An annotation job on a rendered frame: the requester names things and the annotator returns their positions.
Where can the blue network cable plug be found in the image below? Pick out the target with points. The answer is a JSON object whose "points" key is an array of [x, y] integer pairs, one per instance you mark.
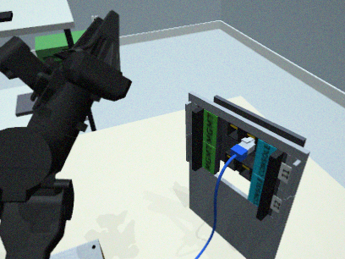
{"points": [[239, 152]]}

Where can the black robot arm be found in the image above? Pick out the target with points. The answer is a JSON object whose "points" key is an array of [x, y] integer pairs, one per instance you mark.
{"points": [[34, 205]]}

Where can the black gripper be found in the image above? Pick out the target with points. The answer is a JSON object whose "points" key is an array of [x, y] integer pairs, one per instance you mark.
{"points": [[92, 70]]}

